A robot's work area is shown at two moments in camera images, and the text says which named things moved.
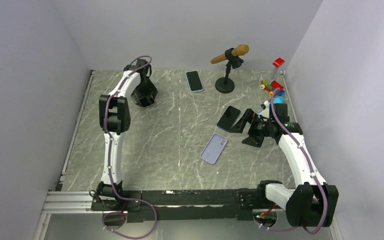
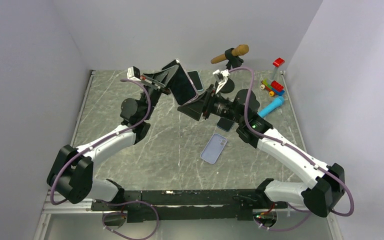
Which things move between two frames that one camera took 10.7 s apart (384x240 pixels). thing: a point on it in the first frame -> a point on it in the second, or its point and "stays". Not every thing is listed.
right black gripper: (250, 116) -> (194, 109)
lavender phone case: (213, 148) stays
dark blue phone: (228, 118) stays
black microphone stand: (225, 85) stays
